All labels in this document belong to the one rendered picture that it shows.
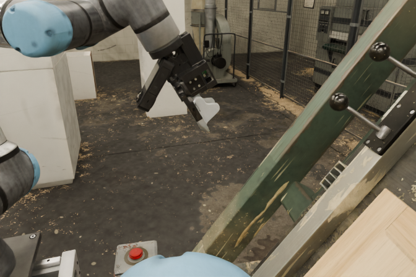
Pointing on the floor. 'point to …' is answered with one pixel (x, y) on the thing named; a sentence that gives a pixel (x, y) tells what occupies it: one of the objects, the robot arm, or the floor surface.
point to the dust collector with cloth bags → (209, 52)
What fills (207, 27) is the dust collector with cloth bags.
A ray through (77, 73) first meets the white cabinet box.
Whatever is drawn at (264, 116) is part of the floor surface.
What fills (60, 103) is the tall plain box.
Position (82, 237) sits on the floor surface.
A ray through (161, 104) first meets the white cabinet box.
